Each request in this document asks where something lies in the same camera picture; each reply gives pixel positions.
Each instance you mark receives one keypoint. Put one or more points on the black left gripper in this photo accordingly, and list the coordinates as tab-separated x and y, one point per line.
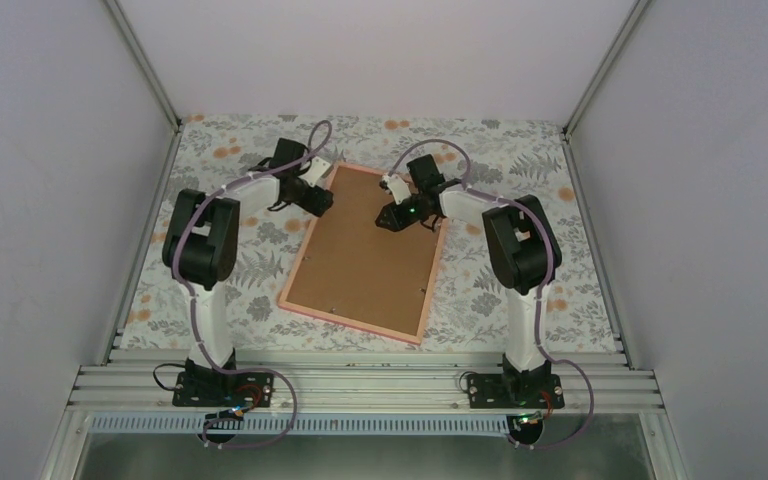
317	203

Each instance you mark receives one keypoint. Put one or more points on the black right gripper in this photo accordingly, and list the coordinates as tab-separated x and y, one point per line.
391	215

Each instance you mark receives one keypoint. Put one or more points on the brown cardboard backing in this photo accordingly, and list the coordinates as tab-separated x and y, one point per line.
367	252

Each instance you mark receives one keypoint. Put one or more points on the pink wooden picture frame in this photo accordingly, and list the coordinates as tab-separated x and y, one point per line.
351	324

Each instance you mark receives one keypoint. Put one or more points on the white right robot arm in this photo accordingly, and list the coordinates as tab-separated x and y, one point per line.
523	250

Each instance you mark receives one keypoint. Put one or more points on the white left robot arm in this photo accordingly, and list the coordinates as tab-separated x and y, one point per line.
201	245

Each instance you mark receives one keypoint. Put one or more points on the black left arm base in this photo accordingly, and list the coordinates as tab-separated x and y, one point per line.
198	386

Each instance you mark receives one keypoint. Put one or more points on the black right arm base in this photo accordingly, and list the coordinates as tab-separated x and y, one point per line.
538	388

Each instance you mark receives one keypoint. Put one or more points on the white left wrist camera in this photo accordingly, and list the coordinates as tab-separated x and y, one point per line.
316	171

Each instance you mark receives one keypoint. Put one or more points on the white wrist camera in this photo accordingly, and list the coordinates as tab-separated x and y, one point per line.
397	187
316	171

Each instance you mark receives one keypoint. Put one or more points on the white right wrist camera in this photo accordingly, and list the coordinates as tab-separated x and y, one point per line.
397	187

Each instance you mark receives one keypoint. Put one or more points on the aluminium rail base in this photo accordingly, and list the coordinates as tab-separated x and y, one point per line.
351	393

